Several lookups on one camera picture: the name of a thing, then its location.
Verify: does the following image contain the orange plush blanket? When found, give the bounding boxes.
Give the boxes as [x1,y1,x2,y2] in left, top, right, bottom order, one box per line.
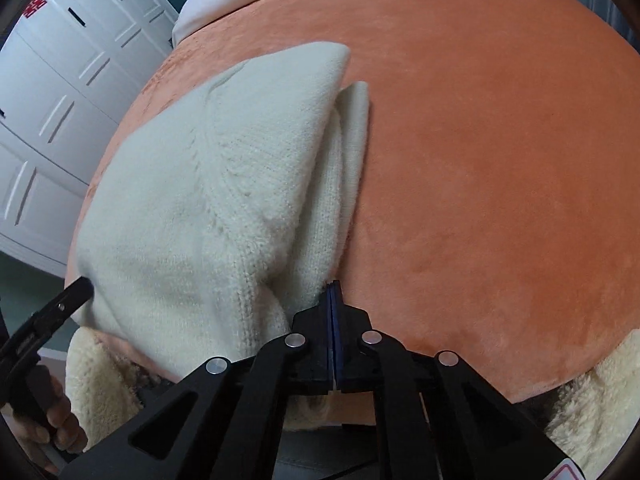
[65,0,640,427]

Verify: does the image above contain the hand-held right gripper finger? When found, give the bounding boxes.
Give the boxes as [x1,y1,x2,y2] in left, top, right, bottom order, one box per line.
[332,279,586,480]
[60,280,335,480]

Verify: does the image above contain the person's left hand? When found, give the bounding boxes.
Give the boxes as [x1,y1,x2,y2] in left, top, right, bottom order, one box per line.
[9,374,89,476]

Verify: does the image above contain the cream fleece blanket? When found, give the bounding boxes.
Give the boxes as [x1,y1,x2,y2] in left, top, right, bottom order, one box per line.
[65,327,640,480]

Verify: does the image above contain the cream knit cardigan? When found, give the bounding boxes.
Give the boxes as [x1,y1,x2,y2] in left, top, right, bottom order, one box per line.
[70,41,373,382]

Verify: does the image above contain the grey curtain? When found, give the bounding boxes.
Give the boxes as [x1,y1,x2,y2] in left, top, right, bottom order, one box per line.
[535,0,637,47]

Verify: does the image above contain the white duvet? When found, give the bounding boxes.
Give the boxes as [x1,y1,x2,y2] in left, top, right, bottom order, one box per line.
[172,0,362,47]

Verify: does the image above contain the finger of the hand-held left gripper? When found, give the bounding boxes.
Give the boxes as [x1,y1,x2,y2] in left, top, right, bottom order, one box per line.
[42,277,96,327]

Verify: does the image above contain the white wardrobe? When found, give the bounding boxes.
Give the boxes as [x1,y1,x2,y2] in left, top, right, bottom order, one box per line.
[0,0,179,277]

